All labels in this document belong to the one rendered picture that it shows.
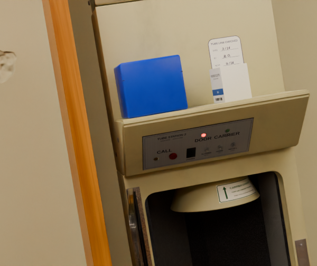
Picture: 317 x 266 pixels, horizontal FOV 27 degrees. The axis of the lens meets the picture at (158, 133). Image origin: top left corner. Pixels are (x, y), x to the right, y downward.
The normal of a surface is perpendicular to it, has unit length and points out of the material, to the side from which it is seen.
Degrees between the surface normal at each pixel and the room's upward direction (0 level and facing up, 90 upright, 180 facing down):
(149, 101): 90
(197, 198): 66
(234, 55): 90
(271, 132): 135
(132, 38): 90
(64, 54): 90
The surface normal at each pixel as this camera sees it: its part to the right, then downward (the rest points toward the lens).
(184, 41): 0.17, 0.03
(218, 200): 0.00, -0.36
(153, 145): 0.23, 0.71
